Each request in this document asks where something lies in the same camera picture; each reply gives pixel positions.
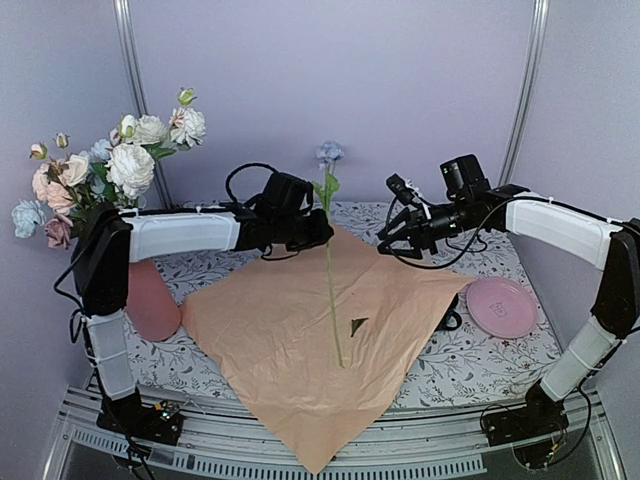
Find left aluminium frame post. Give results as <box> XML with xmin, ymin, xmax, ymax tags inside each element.
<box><xmin>112</xmin><ymin>0</ymin><xmax>174</xmax><ymax>211</ymax></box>

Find dark blue mug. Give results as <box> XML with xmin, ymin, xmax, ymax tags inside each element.
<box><xmin>436</xmin><ymin>295</ymin><xmax>462</xmax><ymax>331</ymax></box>

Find blue hydrangea flower bunch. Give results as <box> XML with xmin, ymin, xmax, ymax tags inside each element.
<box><xmin>11</xmin><ymin>139</ymin><xmax>113</xmax><ymax>238</ymax></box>

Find loose dark green leaf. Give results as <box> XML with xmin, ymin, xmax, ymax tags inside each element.
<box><xmin>350</xmin><ymin>317</ymin><xmax>369</xmax><ymax>338</ymax></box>

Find green paper bouquet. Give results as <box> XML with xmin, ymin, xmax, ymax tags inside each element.
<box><xmin>181</xmin><ymin>228</ymin><xmax>469</xmax><ymax>474</ymax></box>

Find aluminium front rail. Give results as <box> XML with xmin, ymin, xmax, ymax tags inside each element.
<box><xmin>43</xmin><ymin>386</ymin><xmax>626</xmax><ymax>479</ymax></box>

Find small blue flower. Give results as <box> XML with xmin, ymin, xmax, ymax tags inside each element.
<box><xmin>313</xmin><ymin>141</ymin><xmax>344</xmax><ymax>368</ymax></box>

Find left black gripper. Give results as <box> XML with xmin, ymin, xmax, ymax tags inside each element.
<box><xmin>275</xmin><ymin>208</ymin><xmax>335</xmax><ymax>252</ymax></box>

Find pale pink rose stem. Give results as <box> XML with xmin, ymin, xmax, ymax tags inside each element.
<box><xmin>30</xmin><ymin>143</ymin><xmax>75</xmax><ymax>215</ymax></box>

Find aluminium frame post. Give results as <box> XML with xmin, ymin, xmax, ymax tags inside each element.
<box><xmin>498</xmin><ymin>0</ymin><xmax>550</xmax><ymax>185</ymax></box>
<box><xmin>112</xmin><ymin>0</ymin><xmax>174</xmax><ymax>211</ymax></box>

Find mauve and cream rose stem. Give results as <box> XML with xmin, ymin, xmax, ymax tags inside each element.
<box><xmin>43</xmin><ymin>154</ymin><xmax>92</xmax><ymax>250</ymax></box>

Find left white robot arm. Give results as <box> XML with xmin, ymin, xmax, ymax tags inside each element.
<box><xmin>65</xmin><ymin>170</ymin><xmax>334</xmax><ymax>434</ymax></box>

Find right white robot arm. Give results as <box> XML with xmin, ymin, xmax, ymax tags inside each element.
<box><xmin>378</xmin><ymin>155</ymin><xmax>639</xmax><ymax>436</ymax></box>

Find pink cylindrical vase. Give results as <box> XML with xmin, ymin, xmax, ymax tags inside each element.
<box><xmin>126</xmin><ymin>259</ymin><xmax>181</xmax><ymax>342</ymax></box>

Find right aluminium frame post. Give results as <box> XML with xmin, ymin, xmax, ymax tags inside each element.
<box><xmin>498</xmin><ymin>0</ymin><xmax>550</xmax><ymax>185</ymax></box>

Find white flower leafy stems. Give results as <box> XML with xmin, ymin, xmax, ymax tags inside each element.
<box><xmin>130</xmin><ymin>88</ymin><xmax>207</xmax><ymax>161</ymax></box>

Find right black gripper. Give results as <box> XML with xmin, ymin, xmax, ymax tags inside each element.
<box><xmin>378</xmin><ymin>197</ymin><xmax>474</xmax><ymax>260</ymax></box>

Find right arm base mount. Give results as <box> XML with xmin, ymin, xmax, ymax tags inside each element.
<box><xmin>479</xmin><ymin>404</ymin><xmax>569</xmax><ymax>470</ymax></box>

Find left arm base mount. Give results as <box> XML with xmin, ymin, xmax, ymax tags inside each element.
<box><xmin>96</xmin><ymin>390</ymin><xmax>184</xmax><ymax>446</ymax></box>

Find pink plate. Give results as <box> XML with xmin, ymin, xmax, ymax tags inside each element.
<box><xmin>466</xmin><ymin>277</ymin><xmax>539</xmax><ymax>339</ymax></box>

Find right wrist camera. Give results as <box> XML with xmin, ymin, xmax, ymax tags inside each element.
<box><xmin>385</xmin><ymin>173</ymin><xmax>431</xmax><ymax>219</ymax></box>

